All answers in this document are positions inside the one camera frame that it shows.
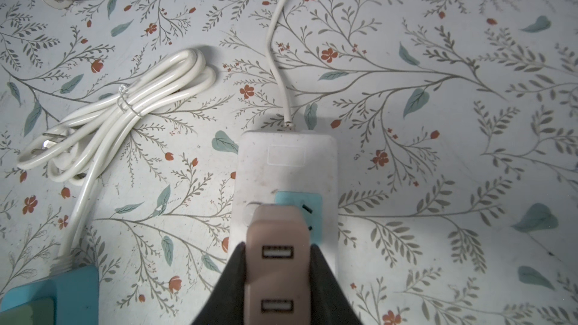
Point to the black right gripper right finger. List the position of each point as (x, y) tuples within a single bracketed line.
[(328, 302)]

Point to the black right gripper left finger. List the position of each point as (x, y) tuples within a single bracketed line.
[(226, 303)]

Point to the pink plug adapter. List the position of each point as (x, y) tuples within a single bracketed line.
[(277, 256)]

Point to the light green plug adapter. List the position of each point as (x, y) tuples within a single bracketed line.
[(37, 312)]

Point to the white multicolour power strip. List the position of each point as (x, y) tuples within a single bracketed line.
[(298, 169)]

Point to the teal power strip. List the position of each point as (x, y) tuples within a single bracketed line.
[(75, 295)]

